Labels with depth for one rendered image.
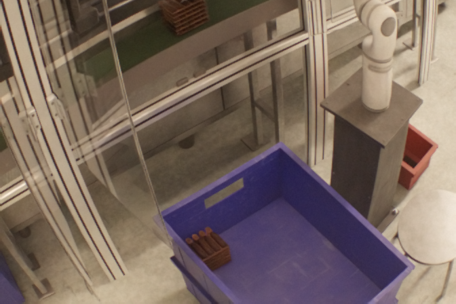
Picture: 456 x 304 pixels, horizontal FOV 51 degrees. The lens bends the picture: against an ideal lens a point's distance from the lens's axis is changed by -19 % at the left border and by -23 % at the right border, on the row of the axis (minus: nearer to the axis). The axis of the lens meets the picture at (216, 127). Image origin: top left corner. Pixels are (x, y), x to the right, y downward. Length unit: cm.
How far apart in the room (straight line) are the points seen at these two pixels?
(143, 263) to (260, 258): 47
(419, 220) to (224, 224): 62
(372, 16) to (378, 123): 31
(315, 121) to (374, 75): 57
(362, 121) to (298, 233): 39
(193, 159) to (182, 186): 13
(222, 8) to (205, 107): 53
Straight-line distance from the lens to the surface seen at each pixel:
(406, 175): 200
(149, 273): 187
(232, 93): 211
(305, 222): 166
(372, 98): 147
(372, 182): 160
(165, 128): 202
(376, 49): 136
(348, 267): 157
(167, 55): 151
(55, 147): 140
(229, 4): 165
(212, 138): 222
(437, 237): 163
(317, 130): 198
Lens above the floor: 157
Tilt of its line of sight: 44 degrees down
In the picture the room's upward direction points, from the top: 9 degrees counter-clockwise
